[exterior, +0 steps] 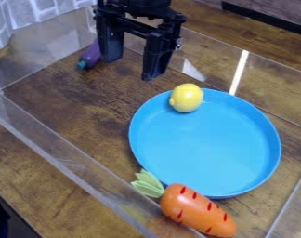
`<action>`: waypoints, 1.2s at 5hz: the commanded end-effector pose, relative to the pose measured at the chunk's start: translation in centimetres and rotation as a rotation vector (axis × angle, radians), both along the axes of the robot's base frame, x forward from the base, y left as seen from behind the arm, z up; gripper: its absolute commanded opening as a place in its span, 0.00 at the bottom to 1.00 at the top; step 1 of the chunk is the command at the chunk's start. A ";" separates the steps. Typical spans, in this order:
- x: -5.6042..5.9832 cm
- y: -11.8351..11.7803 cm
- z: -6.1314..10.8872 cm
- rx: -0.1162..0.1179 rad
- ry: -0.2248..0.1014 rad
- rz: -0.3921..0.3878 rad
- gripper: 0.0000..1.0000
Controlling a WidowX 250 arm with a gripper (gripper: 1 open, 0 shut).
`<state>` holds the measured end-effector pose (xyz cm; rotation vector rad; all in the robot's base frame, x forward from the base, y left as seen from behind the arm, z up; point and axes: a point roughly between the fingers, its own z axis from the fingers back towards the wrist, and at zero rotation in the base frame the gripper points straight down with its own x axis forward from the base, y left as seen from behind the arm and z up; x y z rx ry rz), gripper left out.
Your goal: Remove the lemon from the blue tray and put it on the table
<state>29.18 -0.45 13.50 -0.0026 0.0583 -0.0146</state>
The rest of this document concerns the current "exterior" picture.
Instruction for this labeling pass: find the clear acrylic enclosure wall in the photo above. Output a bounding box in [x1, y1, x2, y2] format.
[0, 0, 301, 238]

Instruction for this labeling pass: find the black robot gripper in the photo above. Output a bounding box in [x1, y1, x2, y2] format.
[95, 0, 186, 81]

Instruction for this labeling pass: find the yellow toy lemon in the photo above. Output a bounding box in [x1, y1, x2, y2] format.
[169, 83, 203, 112]

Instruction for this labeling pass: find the blue round tray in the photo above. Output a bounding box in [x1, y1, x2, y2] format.
[129, 89, 282, 199]

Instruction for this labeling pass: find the purple toy eggplant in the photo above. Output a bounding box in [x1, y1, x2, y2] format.
[78, 40, 101, 69]

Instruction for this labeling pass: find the orange toy carrot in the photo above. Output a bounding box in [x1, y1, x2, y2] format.
[131, 169, 238, 238]

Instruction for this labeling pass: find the white patterned curtain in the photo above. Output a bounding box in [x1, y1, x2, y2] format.
[0, 0, 97, 50]

